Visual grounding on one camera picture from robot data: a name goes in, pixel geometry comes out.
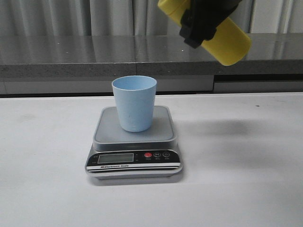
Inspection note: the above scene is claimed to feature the light blue plastic cup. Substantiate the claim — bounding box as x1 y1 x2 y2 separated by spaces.
112 75 157 132

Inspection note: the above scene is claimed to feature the silver electronic kitchen scale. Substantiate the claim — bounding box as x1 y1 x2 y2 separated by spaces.
85 105 183 179

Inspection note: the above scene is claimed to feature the grey curtain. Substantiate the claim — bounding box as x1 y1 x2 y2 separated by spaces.
0 0 303 36

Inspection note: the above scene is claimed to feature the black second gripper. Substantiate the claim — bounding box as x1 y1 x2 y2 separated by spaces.
179 0 241 48

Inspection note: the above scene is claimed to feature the yellow squeeze bottle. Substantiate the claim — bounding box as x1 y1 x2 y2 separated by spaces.
158 0 251 66

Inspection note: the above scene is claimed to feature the grey stone counter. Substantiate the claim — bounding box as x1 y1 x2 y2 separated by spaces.
0 34 303 97

